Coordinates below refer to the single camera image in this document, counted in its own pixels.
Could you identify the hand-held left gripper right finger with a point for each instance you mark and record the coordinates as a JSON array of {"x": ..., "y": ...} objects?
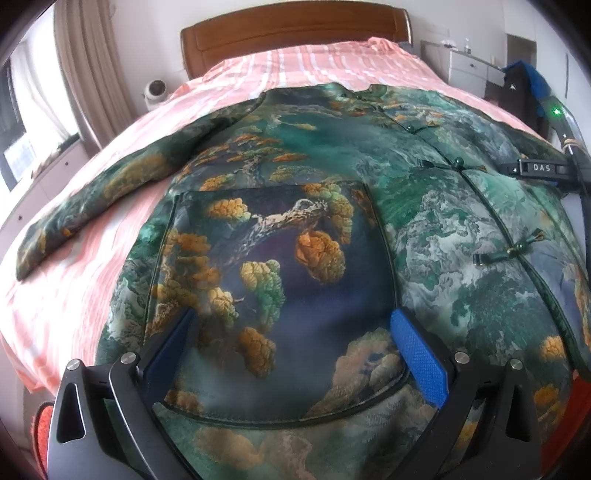
[{"x": 420, "y": 350}]

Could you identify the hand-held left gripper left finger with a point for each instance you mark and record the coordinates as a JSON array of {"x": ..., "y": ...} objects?
[{"x": 171, "y": 342}]

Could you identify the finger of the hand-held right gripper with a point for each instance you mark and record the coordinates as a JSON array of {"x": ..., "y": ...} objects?
[{"x": 538, "y": 167}]

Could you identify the green landscape print padded jacket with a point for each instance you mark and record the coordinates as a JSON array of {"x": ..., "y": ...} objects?
[{"x": 300, "y": 230}]

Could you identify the blue cloth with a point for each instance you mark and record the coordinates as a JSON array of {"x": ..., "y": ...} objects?
[{"x": 542, "y": 85}]

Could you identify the dark jacket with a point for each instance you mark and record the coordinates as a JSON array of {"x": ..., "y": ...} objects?
[{"x": 519, "y": 94}]

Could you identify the white dresser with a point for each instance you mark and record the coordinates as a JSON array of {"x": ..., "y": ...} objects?
[{"x": 466, "y": 71}]

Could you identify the red textured mat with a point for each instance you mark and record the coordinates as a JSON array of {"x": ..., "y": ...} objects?
[{"x": 40, "y": 434}]

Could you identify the white window-side cabinet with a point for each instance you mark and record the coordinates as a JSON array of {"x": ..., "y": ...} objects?
[{"x": 46, "y": 184}]

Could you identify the small white fan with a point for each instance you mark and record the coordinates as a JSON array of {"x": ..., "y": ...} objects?
[{"x": 156, "y": 90}]

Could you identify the window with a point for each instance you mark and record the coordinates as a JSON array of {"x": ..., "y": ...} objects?
[{"x": 27, "y": 115}]

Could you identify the pink striped bedsheet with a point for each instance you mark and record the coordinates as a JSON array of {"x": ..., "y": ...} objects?
[{"x": 277, "y": 69}]

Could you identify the wooden headboard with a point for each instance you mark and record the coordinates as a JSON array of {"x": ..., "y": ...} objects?
[{"x": 295, "y": 27}]

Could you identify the beige curtain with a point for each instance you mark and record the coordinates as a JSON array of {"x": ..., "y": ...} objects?
[{"x": 87, "y": 55}]

